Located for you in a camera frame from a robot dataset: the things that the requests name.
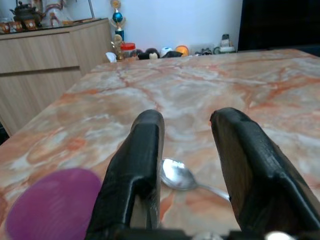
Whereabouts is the light wooden sideboard cabinet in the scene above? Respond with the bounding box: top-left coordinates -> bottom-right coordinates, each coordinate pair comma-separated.
0,17 -> 113,137

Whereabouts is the purple plastic plate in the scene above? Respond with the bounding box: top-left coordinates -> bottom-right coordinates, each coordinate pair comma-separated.
5,167 -> 102,240

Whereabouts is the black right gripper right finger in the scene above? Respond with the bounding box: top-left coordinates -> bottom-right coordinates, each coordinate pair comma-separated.
209,107 -> 320,237

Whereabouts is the black television screen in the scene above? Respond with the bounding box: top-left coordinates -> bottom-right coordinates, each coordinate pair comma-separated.
237,0 -> 320,53

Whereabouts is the black cast iron teapot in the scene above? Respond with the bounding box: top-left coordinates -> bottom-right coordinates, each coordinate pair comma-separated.
9,1 -> 45,23

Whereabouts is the small gold trophy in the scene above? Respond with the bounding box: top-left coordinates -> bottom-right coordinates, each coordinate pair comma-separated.
111,34 -> 125,61

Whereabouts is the white and blue ball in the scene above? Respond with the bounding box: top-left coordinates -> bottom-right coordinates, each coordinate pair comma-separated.
159,46 -> 174,58

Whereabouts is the trophy with blue ball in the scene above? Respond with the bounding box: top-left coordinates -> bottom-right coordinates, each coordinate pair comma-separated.
109,0 -> 128,42

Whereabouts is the green and white phone cradle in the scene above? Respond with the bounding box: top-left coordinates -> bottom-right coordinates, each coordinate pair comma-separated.
213,33 -> 236,54

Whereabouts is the white crumpled bag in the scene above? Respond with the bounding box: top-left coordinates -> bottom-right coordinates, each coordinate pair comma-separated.
105,51 -> 118,63

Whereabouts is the white patterned ceramic figure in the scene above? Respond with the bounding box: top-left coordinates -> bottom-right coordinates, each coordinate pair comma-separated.
41,0 -> 74,28

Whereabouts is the orange ball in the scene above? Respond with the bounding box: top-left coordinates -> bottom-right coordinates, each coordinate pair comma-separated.
174,44 -> 190,57

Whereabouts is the black plush toy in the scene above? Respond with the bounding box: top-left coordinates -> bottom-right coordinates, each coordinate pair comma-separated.
138,48 -> 161,61

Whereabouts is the silver metal spoon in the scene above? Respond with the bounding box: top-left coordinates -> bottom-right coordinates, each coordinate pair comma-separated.
160,158 -> 231,202

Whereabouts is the clear jar with red lid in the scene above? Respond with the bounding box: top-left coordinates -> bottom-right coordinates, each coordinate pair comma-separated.
120,42 -> 138,60

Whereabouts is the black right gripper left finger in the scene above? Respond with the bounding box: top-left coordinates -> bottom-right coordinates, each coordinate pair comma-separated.
86,109 -> 166,237

